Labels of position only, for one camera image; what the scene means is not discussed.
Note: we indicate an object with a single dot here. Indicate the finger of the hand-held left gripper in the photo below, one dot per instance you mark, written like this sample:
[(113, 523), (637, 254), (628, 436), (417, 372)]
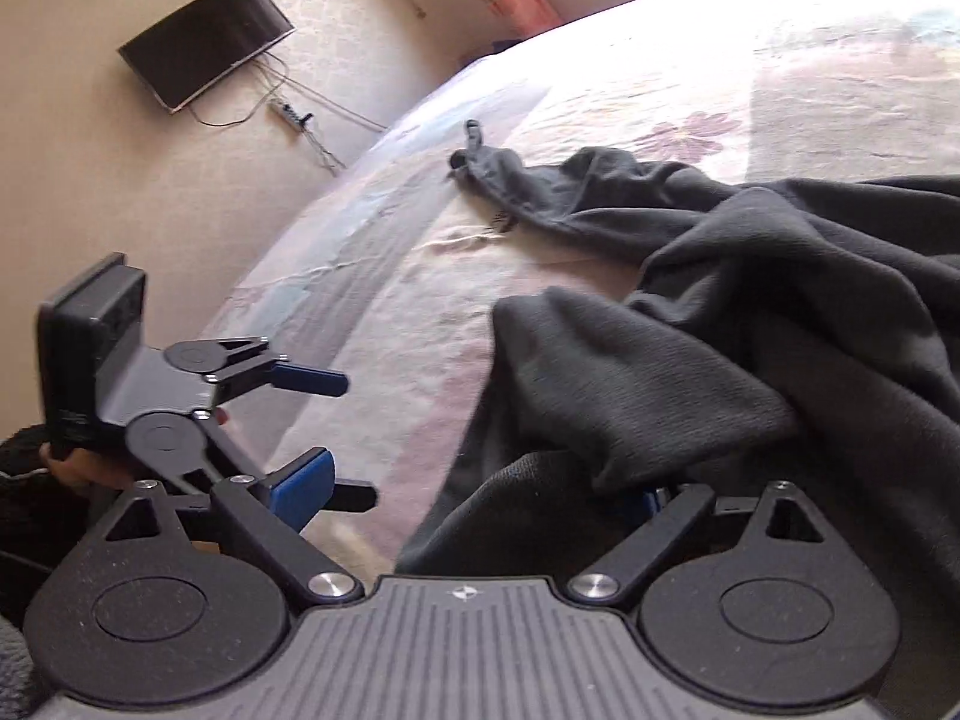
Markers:
[(307, 380), (354, 496)]

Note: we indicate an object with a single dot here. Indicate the dark grey pants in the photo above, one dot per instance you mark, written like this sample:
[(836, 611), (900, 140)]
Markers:
[(750, 315)]

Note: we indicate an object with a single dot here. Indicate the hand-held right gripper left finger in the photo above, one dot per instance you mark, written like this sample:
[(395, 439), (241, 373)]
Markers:
[(300, 489)]

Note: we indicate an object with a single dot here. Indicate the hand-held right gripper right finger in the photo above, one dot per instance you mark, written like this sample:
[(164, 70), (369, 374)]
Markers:
[(637, 506)]

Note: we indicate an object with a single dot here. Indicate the black wall television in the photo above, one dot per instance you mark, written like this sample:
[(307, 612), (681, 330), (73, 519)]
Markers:
[(202, 41)]

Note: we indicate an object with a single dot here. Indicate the white power strip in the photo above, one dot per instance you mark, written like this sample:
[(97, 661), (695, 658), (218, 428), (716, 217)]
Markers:
[(291, 114)]

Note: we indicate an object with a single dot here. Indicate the person's left hand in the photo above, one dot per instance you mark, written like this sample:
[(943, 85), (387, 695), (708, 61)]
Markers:
[(90, 474)]

